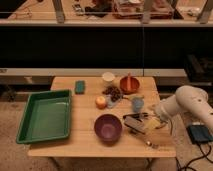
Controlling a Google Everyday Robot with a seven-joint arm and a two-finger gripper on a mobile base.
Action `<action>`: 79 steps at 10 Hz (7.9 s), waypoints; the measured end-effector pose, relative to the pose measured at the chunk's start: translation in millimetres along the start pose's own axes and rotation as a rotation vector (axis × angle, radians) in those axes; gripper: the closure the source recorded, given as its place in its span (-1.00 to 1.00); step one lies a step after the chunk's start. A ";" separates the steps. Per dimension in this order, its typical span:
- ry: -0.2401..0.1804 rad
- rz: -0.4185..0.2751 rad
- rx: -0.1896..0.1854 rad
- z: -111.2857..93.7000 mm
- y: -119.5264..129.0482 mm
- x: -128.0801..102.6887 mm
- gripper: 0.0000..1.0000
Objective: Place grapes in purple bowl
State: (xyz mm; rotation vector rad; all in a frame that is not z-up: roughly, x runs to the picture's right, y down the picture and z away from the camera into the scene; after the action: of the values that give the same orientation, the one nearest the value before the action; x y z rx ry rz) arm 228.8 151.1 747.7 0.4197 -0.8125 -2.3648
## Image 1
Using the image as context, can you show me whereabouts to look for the dark grape bunch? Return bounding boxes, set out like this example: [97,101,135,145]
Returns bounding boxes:
[103,86,122,102]

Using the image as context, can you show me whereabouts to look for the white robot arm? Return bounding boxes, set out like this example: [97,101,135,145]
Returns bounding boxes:
[151,85,213,133]

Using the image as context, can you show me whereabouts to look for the purple bowl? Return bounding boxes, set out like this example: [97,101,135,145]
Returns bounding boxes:
[94,114,122,143]

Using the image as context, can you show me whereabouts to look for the orange bowl with utensil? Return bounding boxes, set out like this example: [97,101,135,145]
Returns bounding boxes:
[120,74,140,94]

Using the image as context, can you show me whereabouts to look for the black stapler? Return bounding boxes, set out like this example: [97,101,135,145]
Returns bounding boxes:
[124,116,145,134]

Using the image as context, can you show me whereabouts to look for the black eyeglasses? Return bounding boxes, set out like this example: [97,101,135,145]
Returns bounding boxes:
[123,112,148,119]

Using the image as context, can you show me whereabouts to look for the small metal clip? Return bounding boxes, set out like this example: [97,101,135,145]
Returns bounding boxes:
[146,141,159,149]

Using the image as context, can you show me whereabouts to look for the blue cup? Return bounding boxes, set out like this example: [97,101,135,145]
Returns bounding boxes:
[132,98,144,113]

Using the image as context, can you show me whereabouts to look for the wooden table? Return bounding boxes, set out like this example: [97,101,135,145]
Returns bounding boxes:
[28,77,176,158]

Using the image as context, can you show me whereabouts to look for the blue power box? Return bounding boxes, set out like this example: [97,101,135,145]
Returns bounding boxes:
[186,125,213,144]

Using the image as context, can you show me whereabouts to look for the orange apple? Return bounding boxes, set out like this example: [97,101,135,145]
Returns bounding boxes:
[95,96,107,109]

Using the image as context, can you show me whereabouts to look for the white cup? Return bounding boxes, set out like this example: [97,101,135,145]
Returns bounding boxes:
[102,72,115,86]

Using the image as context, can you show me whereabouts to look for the green sponge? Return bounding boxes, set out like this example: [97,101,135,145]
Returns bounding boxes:
[75,80,85,94]

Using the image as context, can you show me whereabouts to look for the green plastic tray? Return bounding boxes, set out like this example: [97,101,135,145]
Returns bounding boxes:
[16,90,72,144]

